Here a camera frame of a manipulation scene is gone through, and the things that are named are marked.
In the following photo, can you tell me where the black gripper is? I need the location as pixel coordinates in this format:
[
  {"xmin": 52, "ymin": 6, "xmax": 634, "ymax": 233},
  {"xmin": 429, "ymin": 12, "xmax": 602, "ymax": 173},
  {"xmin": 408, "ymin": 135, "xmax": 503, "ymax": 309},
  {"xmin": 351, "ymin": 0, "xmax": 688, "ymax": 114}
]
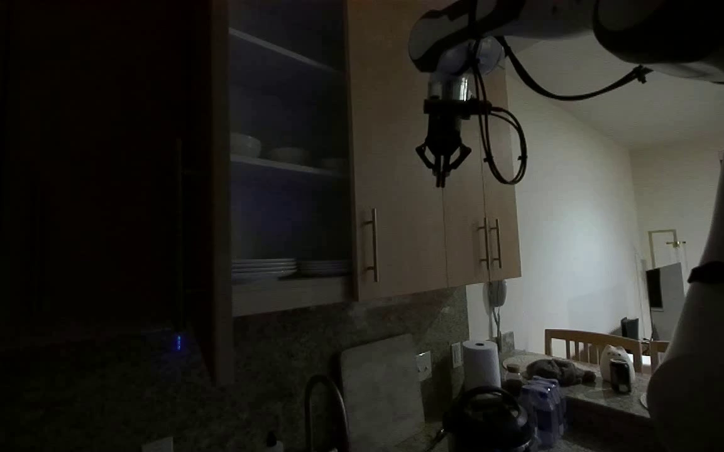
[{"xmin": 415, "ymin": 93, "xmax": 493, "ymax": 189}]

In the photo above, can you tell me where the light wood cabinet door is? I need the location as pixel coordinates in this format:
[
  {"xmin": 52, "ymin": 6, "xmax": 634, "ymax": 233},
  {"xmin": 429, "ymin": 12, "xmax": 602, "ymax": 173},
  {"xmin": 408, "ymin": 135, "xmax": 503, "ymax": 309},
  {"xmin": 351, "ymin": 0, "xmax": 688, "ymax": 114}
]
[{"xmin": 342, "ymin": 0, "xmax": 449, "ymax": 306}]

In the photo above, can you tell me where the narrow wood cabinet door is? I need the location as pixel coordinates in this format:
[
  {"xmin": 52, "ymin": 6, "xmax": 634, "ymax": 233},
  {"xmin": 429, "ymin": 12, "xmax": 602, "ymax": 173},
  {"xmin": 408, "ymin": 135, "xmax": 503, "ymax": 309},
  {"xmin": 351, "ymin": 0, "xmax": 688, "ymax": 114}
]
[
  {"xmin": 442, "ymin": 70, "xmax": 493, "ymax": 288},
  {"xmin": 482, "ymin": 70, "xmax": 526, "ymax": 283}
]

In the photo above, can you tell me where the white interior door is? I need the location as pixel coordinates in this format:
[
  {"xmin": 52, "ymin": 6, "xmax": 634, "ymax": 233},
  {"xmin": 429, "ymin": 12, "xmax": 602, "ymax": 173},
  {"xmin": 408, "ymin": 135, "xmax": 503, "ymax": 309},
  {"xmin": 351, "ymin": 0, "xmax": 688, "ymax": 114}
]
[{"xmin": 645, "ymin": 226, "xmax": 690, "ymax": 340}]

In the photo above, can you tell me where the dark open cabinet door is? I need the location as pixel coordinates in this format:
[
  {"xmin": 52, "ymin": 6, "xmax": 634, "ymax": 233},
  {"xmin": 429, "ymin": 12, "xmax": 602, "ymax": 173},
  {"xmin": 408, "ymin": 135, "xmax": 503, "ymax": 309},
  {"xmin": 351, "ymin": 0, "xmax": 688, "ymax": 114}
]
[{"xmin": 0, "ymin": 0, "xmax": 235, "ymax": 386}]

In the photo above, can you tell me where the white paper towel roll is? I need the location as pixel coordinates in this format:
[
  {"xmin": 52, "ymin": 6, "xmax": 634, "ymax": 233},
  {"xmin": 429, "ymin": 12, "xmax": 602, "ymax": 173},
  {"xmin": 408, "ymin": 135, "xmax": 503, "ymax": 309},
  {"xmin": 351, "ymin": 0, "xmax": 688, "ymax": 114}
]
[{"xmin": 459, "ymin": 340, "xmax": 506, "ymax": 393}]

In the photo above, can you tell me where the stack of white plates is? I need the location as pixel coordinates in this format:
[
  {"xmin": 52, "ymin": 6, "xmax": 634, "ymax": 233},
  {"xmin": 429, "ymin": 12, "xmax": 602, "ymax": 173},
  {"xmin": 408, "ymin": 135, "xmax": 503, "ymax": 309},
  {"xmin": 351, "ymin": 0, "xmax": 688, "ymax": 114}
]
[{"xmin": 229, "ymin": 256, "xmax": 298, "ymax": 283}]

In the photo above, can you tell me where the wooden slat chair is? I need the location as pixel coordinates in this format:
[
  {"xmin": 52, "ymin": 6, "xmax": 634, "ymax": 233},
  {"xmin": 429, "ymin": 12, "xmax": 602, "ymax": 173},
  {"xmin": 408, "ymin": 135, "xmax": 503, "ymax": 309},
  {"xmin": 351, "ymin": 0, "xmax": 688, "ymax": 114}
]
[{"xmin": 543, "ymin": 326, "xmax": 644, "ymax": 366}]

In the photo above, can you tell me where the dark crumpled cloth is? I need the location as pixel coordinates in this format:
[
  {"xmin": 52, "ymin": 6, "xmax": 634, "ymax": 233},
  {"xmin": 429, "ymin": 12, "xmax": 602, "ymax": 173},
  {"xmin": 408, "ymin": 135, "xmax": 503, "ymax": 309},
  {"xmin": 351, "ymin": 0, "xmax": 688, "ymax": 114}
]
[{"xmin": 526, "ymin": 356, "xmax": 599, "ymax": 390}]

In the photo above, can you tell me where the pale cutting board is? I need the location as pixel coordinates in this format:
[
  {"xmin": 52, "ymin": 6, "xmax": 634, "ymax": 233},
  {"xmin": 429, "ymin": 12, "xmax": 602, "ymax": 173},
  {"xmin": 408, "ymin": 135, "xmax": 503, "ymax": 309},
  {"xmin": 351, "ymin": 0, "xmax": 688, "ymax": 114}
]
[{"xmin": 335, "ymin": 335, "xmax": 426, "ymax": 452}]

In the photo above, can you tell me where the black electric kettle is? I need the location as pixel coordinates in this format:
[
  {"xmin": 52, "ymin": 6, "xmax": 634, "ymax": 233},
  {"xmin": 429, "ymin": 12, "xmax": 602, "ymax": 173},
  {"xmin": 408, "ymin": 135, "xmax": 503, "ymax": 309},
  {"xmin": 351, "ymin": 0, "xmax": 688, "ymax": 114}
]
[{"xmin": 442, "ymin": 385, "xmax": 537, "ymax": 452}]

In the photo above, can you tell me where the pack of water bottles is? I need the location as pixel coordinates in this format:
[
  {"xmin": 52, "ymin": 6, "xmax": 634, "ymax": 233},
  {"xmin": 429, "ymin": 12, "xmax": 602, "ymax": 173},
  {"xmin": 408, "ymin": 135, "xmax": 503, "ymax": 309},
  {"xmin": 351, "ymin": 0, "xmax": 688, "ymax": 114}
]
[{"xmin": 518, "ymin": 374, "xmax": 567, "ymax": 448}]

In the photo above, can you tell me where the white pitcher dark lid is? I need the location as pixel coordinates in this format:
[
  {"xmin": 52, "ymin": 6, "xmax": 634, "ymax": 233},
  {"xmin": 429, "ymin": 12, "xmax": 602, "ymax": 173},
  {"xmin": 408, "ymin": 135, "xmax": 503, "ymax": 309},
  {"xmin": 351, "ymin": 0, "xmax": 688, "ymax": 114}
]
[{"xmin": 605, "ymin": 344, "xmax": 638, "ymax": 398}]

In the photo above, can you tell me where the curved dark faucet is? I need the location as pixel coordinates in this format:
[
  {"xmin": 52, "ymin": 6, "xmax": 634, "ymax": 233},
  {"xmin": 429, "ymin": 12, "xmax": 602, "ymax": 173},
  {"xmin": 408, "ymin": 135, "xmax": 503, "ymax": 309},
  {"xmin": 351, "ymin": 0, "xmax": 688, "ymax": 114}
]
[{"xmin": 301, "ymin": 373, "xmax": 351, "ymax": 452}]

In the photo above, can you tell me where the metal bar door handle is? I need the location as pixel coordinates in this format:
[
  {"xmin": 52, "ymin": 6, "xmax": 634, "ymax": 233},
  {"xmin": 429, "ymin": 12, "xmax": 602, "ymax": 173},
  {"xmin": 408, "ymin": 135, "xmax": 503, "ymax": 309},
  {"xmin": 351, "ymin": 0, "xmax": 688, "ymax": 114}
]
[
  {"xmin": 356, "ymin": 206, "xmax": 384, "ymax": 287},
  {"xmin": 487, "ymin": 217, "xmax": 506, "ymax": 272},
  {"xmin": 474, "ymin": 217, "xmax": 493, "ymax": 272}
]

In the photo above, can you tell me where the wall phone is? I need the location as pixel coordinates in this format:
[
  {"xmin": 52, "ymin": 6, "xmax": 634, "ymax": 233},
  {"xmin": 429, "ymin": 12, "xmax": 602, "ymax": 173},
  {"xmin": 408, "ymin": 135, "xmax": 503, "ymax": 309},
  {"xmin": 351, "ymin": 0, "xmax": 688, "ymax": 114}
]
[{"xmin": 482, "ymin": 278, "xmax": 509, "ymax": 320}]

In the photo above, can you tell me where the wooden wall cabinet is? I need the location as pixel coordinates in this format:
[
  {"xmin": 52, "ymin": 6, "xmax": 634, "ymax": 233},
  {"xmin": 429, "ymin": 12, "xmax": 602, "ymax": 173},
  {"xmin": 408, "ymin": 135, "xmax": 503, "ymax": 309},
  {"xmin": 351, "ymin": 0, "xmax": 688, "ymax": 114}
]
[{"xmin": 227, "ymin": 0, "xmax": 356, "ymax": 320}]

